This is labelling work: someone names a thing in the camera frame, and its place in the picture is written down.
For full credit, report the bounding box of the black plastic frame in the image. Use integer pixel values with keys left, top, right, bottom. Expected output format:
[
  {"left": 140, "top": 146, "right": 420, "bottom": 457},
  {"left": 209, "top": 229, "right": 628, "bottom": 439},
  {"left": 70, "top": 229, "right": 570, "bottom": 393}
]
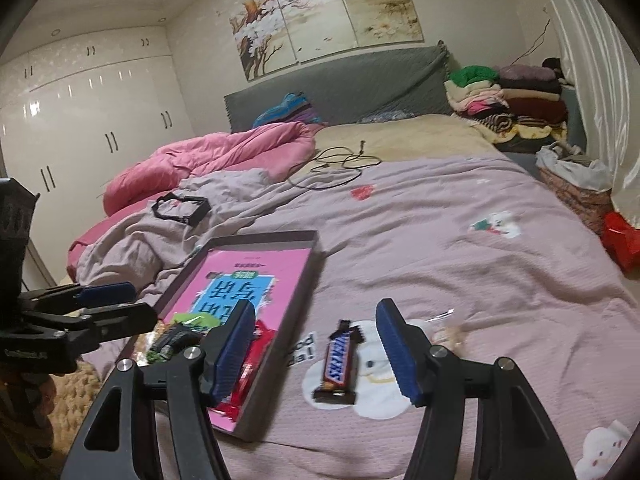
[{"left": 151, "top": 193, "right": 210, "bottom": 228}]

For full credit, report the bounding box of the flower wall painting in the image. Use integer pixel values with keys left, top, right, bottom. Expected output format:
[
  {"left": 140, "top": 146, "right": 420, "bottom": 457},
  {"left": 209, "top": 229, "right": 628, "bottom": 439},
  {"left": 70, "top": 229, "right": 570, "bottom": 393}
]
[{"left": 229, "top": 0, "right": 423, "bottom": 81}]

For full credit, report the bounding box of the clear red candy packet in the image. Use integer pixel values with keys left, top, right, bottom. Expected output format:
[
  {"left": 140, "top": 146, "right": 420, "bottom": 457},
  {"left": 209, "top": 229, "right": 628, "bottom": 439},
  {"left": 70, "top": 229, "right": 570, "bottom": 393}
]
[{"left": 414, "top": 308, "right": 465, "bottom": 356}]

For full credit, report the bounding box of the pile of folded clothes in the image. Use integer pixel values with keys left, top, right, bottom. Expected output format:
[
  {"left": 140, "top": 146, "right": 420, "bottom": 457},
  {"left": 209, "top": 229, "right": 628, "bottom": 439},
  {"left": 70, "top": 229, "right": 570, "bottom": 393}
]
[{"left": 444, "top": 58, "right": 570, "bottom": 154}]

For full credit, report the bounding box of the Snickers chocolate bar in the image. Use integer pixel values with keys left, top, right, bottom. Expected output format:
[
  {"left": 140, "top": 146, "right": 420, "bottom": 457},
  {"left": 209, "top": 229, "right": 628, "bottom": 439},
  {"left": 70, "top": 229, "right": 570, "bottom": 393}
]
[{"left": 312, "top": 320, "right": 364, "bottom": 405}]

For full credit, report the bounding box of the pink blue Chinese book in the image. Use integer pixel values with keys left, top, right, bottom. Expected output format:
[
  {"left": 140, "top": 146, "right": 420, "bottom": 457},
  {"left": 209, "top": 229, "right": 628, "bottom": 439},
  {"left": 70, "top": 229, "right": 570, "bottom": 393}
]
[{"left": 163, "top": 248, "right": 312, "bottom": 441}]

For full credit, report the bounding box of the mauve bed cover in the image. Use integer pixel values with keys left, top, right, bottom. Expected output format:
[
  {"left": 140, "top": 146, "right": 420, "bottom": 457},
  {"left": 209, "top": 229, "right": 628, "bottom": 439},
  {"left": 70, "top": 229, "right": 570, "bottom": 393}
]
[{"left": 77, "top": 156, "right": 639, "bottom": 479}]

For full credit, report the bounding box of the black green snack packet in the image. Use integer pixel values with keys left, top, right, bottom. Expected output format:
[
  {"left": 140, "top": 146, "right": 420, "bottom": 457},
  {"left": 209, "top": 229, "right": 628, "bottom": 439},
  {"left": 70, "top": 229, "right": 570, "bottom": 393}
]
[{"left": 146, "top": 323, "right": 201, "bottom": 364}]

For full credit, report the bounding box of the white glossy wardrobe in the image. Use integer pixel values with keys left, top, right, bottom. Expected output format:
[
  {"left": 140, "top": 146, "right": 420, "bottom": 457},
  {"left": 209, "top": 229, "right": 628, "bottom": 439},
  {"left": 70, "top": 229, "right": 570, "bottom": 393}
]
[{"left": 1, "top": 26, "right": 193, "bottom": 282}]

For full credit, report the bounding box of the red snack bar wrapper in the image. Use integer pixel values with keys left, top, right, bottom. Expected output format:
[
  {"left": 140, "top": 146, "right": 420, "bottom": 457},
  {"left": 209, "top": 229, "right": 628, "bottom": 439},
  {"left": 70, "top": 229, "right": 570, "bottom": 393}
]
[{"left": 217, "top": 320, "right": 277, "bottom": 422}]

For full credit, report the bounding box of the blue striped garment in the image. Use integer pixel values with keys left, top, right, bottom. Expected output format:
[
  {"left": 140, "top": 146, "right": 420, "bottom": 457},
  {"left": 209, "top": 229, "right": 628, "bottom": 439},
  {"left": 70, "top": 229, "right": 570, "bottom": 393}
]
[{"left": 252, "top": 93, "right": 322, "bottom": 128}]

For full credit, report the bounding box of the white curtain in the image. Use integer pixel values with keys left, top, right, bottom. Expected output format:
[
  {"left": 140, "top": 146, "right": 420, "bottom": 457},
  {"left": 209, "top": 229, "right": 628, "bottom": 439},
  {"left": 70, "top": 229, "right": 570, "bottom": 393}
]
[{"left": 549, "top": 0, "right": 639, "bottom": 228}]

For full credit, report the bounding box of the grey headboard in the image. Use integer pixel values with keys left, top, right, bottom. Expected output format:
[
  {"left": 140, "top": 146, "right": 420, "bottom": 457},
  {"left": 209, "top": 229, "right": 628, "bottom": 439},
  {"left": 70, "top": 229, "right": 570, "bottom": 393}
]
[{"left": 224, "top": 42, "right": 451, "bottom": 132}]

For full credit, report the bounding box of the clear green-label cake packet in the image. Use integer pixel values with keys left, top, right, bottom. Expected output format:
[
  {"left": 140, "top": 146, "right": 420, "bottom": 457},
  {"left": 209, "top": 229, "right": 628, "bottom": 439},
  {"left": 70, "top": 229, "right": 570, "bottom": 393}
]
[{"left": 170, "top": 312, "right": 221, "bottom": 335}]

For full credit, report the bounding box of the pink quilt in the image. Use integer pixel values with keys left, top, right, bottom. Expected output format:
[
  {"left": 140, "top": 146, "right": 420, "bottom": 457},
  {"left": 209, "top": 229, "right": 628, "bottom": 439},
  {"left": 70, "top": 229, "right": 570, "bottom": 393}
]
[{"left": 66, "top": 122, "right": 324, "bottom": 278}]

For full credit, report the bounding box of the beige fleece blanket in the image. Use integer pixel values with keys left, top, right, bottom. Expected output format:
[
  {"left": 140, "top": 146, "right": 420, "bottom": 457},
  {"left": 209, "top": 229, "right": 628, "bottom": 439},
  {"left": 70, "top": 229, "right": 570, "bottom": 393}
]
[{"left": 314, "top": 114, "right": 503, "bottom": 162}]

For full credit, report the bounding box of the red plastic bag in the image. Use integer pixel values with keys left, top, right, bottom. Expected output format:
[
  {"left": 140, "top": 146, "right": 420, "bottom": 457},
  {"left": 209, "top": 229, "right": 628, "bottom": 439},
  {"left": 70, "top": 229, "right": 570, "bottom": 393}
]
[{"left": 602, "top": 211, "right": 640, "bottom": 272}]

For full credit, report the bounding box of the grey shallow box tray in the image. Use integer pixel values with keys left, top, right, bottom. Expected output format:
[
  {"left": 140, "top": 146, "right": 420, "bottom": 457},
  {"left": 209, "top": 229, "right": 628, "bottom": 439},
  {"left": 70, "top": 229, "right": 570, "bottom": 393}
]
[{"left": 122, "top": 231, "right": 318, "bottom": 442}]

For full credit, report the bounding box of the orange rice cracker packet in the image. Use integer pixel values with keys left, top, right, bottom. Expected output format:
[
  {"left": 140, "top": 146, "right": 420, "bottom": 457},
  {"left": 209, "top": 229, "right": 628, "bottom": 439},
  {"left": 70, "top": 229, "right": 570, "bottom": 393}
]
[{"left": 131, "top": 321, "right": 167, "bottom": 366}]

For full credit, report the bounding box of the basket with grey cloth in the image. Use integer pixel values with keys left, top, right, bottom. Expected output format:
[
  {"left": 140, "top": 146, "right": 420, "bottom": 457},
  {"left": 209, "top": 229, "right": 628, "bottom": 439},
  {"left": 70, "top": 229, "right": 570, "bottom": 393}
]
[{"left": 536, "top": 140, "right": 613, "bottom": 235}]

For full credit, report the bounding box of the black cable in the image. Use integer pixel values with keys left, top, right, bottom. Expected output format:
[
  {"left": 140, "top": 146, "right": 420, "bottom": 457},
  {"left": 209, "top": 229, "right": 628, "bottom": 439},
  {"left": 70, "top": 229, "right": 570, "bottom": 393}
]
[{"left": 286, "top": 138, "right": 384, "bottom": 191}]

